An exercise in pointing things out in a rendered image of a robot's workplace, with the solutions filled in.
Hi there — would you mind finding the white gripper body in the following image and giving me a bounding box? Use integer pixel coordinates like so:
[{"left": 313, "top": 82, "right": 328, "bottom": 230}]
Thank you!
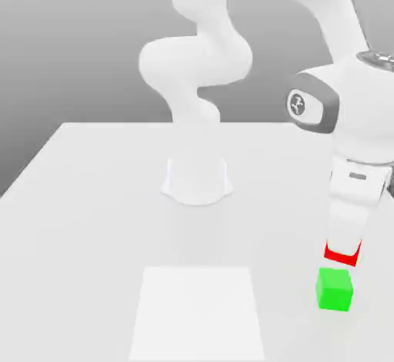
[{"left": 329, "top": 155, "right": 394, "bottom": 207}]

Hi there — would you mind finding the small red cube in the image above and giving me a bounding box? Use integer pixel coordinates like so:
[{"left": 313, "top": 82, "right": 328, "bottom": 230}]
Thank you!
[{"left": 323, "top": 238, "right": 363, "bottom": 267}]

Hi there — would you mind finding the small green cube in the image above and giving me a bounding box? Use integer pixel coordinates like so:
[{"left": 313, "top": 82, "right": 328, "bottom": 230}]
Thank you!
[{"left": 316, "top": 267, "right": 354, "bottom": 313}]

